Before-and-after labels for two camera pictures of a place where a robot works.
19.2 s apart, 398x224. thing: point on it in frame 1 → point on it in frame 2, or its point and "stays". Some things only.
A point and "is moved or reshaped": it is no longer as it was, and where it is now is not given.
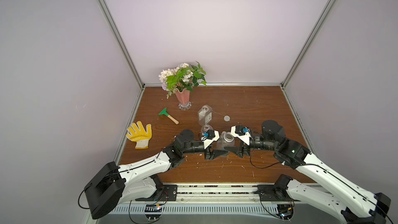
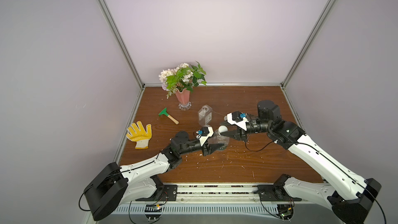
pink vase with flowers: [180, 81] stays
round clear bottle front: [226, 139] is moved or reshaped
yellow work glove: [139, 135] stays
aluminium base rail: [221, 199] stays
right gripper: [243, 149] → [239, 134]
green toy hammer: [165, 112] stays
